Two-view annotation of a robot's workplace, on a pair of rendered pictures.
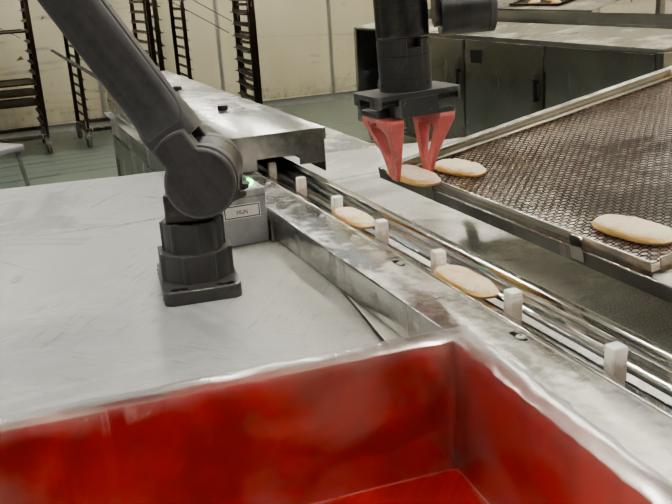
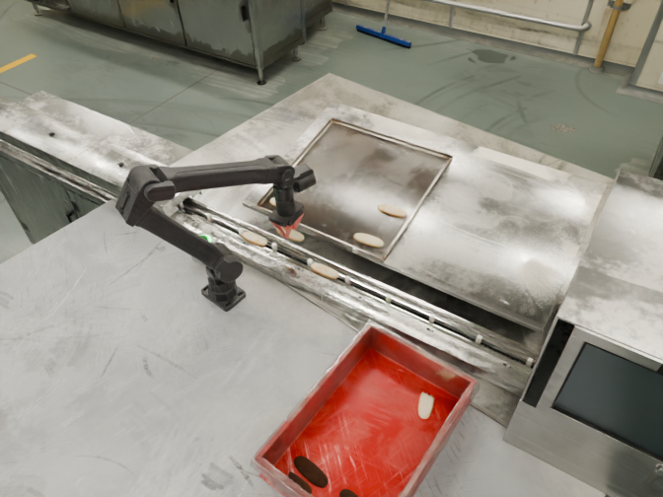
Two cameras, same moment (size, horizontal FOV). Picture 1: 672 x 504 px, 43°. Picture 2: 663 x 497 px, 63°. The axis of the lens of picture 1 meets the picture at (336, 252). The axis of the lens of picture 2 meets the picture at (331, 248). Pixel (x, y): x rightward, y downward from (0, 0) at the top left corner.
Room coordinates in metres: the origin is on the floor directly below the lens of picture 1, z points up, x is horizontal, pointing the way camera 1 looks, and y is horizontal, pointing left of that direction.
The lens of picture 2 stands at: (-0.15, 0.50, 2.08)
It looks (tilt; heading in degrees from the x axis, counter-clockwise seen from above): 45 degrees down; 325
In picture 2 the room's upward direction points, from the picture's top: 2 degrees counter-clockwise
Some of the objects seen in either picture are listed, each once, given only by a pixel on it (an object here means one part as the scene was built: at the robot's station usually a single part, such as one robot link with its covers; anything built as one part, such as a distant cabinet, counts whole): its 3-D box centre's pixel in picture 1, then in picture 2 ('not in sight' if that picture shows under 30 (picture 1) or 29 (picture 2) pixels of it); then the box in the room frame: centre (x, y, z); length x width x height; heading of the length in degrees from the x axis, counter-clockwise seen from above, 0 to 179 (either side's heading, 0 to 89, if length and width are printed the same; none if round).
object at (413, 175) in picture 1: (412, 173); (290, 233); (0.94, -0.09, 0.94); 0.10 x 0.04 x 0.01; 22
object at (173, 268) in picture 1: (195, 252); (221, 286); (0.94, 0.16, 0.86); 0.12 x 0.09 x 0.08; 14
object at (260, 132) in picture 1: (186, 108); (67, 147); (1.94, 0.32, 0.89); 1.25 x 0.18 x 0.09; 21
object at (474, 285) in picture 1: (464, 278); (325, 269); (0.81, -0.13, 0.86); 0.10 x 0.04 x 0.01; 21
